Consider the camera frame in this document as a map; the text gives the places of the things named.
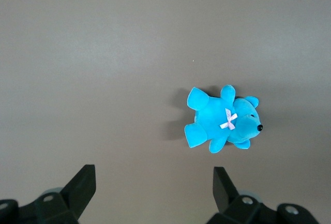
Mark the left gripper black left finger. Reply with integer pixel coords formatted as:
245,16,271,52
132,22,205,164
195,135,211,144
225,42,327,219
0,165,97,224

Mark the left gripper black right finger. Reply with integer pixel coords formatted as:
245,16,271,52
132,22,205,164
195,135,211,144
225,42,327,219
208,167,317,224

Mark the blue plush teddy bear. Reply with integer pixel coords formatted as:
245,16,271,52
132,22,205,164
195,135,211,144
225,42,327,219
184,84,264,154

